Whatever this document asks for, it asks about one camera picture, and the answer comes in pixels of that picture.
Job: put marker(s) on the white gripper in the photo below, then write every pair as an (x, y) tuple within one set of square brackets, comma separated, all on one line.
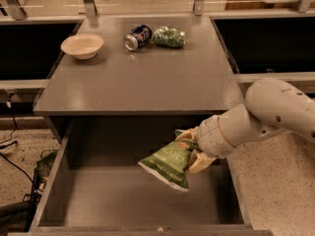
[(211, 138)]

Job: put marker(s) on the green jalapeno chip bag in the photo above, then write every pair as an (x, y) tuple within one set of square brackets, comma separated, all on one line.
[(169, 164)]

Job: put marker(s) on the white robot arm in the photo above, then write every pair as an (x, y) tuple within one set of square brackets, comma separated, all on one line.
[(270, 107)]

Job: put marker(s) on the open grey top drawer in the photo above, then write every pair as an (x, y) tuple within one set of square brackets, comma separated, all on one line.
[(97, 188)]

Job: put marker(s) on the small green snack bag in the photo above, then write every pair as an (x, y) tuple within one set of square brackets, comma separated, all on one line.
[(169, 37)]

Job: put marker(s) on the green bag on floor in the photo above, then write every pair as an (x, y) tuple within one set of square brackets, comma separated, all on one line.
[(45, 164)]

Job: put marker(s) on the grey cabinet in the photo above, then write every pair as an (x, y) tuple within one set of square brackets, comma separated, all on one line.
[(194, 79)]

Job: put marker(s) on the blue soda can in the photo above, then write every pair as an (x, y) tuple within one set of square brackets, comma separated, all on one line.
[(138, 37)]

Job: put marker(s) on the white bowl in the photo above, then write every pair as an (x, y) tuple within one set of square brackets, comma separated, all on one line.
[(82, 46)]

